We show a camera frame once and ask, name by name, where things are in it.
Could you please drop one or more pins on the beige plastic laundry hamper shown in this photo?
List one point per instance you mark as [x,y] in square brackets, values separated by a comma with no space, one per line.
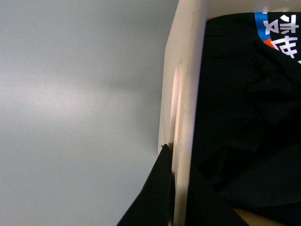
[182,64]

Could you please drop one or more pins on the black printed t-shirt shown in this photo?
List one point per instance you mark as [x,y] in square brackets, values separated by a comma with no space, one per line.
[247,137]

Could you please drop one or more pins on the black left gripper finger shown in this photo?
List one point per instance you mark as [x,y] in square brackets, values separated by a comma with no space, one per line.
[155,203]

